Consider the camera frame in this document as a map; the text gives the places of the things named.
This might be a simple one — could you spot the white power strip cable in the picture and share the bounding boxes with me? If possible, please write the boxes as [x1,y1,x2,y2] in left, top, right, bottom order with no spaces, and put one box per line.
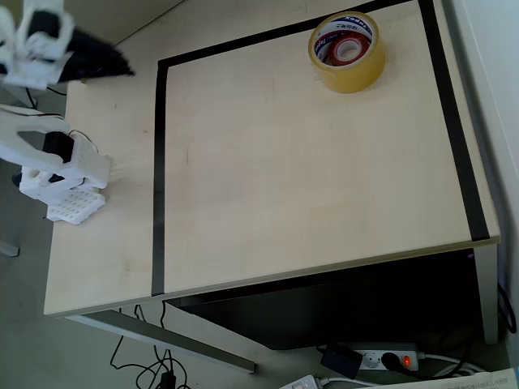
[416,351,486,378]

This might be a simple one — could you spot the black floor cables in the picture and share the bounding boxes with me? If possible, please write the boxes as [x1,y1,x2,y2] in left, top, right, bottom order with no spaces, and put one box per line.
[107,301,192,389]

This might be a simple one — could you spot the grey desk frame beam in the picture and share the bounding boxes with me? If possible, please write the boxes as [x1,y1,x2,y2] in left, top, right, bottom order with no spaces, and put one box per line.
[66,310,257,374]

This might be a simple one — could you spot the printed paper sheet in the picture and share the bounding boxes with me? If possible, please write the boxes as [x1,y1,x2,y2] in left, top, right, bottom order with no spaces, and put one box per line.
[440,366,519,389]

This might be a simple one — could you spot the black power adapter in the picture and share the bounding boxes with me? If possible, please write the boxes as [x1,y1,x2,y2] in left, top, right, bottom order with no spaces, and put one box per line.
[320,344,362,380]

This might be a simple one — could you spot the grey desk leg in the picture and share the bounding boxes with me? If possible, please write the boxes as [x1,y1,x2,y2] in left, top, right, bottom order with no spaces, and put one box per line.
[472,242,500,345]

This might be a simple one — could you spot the grey power strip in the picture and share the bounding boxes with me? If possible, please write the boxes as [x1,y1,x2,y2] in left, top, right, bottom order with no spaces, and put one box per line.
[351,342,419,372]

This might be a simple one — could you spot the black looped cable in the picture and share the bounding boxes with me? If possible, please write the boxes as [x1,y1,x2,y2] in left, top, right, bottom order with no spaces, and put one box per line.
[496,281,519,336]

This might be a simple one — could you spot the black round plug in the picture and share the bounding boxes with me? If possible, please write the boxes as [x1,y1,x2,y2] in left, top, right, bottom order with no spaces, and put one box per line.
[380,351,403,372]

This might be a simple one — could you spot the yellow packing tape roll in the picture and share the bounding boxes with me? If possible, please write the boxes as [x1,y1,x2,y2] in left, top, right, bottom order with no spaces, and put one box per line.
[307,11,387,94]

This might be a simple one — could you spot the black tape strip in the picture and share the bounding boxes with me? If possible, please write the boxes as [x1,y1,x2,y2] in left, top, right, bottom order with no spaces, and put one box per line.
[417,0,490,241]
[157,0,419,71]
[150,58,169,297]

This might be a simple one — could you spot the white neighbouring desk leg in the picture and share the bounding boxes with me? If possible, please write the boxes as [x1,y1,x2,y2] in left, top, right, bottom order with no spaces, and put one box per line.
[0,83,38,109]

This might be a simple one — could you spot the red tape roll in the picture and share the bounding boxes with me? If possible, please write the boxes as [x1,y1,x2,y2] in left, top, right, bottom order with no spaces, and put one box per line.
[322,32,373,67]

